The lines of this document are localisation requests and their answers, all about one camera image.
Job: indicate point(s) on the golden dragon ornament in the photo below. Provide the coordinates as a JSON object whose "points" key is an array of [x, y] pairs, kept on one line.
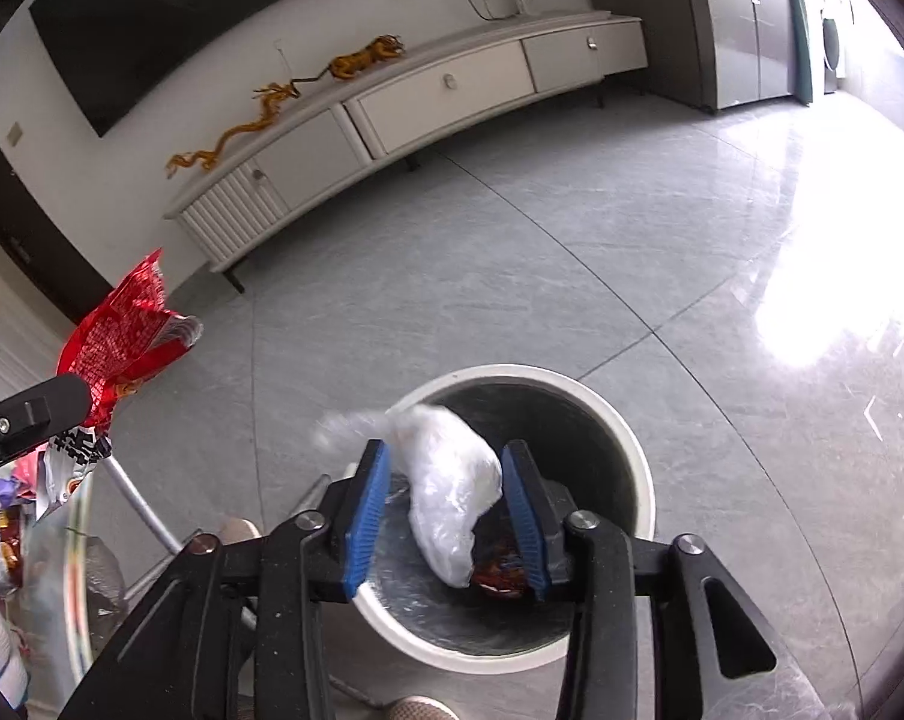
{"points": [[253, 120]]}

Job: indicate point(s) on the grey refrigerator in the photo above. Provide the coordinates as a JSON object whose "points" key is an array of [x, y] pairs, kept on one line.
{"points": [[752, 15]]}

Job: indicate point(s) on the red snack packet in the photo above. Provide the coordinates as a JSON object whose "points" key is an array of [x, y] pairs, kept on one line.
{"points": [[122, 330]]}

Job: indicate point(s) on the white wall cupboards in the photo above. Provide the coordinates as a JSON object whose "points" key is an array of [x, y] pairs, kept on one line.
{"points": [[2, 360]]}

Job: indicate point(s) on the clear plastic bag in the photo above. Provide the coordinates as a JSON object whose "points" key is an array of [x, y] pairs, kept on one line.
{"points": [[452, 480]]}

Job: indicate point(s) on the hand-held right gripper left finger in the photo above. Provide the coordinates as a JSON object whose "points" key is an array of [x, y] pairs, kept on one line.
{"points": [[366, 532]]}

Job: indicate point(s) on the white round bin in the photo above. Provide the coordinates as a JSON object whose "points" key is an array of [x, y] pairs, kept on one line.
{"points": [[636, 457]]}

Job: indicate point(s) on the dark brown door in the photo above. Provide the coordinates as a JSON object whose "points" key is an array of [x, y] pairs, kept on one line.
{"points": [[17, 225]]}

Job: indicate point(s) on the beige wall switch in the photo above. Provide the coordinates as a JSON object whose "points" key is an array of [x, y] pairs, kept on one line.
{"points": [[14, 134]]}

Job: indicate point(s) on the white washing machine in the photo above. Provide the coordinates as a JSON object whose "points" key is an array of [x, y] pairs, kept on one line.
{"points": [[833, 37]]}

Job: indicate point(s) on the red crumpled wrapper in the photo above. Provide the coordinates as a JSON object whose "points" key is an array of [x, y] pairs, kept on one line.
{"points": [[497, 571]]}

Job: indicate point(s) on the beige shoe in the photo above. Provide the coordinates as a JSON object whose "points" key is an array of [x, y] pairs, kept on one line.
{"points": [[422, 709], [239, 529]]}

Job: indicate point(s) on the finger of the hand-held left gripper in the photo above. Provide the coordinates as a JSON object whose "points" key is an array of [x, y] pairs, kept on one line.
{"points": [[32, 412]]}

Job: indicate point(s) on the landscape print table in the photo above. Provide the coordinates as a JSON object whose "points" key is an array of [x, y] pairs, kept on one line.
{"points": [[141, 504]]}

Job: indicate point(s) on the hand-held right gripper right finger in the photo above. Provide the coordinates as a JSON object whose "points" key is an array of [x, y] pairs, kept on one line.
{"points": [[525, 525]]}

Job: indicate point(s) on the golden tiger ornament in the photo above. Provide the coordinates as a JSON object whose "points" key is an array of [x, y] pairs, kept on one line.
{"points": [[362, 58]]}

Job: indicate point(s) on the black wall television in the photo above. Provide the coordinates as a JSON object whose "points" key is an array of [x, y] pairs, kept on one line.
{"points": [[182, 7]]}

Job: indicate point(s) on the white television cabinet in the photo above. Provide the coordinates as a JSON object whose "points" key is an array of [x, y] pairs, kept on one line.
{"points": [[437, 94]]}

